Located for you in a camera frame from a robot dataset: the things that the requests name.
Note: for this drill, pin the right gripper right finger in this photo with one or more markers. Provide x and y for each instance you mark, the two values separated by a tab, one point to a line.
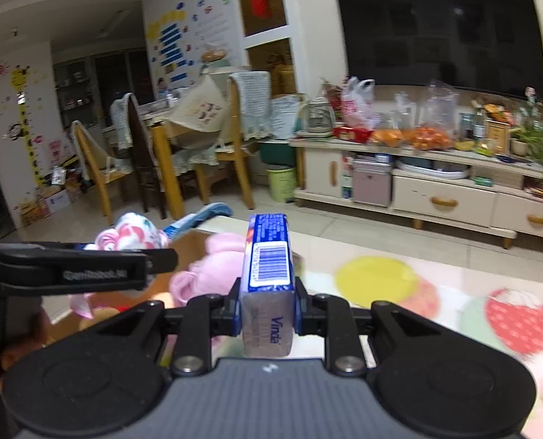
331	318

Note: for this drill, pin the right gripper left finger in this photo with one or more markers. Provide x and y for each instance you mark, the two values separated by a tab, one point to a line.
197	323

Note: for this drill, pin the pink pig plush toy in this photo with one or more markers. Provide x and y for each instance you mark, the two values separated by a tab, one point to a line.
216	272

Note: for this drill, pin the blue Vinda tissue pack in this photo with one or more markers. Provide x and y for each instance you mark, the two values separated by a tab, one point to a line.
267	288

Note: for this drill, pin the floral fabric pouch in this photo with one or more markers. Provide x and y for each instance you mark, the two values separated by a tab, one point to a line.
132	232

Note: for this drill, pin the brown and red plush toy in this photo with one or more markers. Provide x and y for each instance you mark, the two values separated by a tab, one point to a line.
95	307

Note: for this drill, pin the person's left hand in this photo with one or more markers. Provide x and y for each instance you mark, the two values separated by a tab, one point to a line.
36	339

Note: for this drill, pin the brown cardboard box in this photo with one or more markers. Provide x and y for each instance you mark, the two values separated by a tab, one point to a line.
51	268

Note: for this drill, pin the green waste bin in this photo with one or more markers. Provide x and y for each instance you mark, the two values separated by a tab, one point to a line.
282	182

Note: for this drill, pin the pink storage box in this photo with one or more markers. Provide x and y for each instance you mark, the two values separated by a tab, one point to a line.
372	182

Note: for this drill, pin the light wooden chair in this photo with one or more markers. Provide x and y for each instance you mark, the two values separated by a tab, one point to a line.
99	166

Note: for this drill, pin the wooden dining table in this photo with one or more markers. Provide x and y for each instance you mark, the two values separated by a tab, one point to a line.
174	162

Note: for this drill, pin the red snack box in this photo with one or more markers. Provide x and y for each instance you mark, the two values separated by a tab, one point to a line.
359	135

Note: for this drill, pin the dark wooden chair with cover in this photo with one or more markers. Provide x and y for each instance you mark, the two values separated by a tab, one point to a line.
133	138

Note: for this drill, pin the glass kettle with plant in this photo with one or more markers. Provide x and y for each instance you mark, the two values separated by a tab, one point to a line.
316	119

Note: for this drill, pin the giraffe height chart sticker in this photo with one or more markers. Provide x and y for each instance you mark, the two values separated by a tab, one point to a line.
21	129

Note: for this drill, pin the cream TV cabinet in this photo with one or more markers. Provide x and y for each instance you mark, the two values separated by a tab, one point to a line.
459	189

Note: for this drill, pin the beige printed tote bag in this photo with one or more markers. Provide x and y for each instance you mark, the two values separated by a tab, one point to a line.
199	115

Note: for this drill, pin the white red plastic bag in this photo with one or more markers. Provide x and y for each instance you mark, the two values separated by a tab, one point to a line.
357	101

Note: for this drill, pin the wooden dining chair with cover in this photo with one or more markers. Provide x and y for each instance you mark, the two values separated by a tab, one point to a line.
247	121

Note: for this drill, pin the bag of large oranges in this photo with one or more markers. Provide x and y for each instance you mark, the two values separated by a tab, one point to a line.
394	127

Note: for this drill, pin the bag of small tangerines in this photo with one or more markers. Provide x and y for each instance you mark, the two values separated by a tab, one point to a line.
435	128

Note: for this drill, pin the wooden framed picture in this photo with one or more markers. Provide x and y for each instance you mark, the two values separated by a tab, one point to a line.
498	135

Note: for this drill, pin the black flat screen television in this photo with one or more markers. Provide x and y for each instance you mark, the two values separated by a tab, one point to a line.
492	46

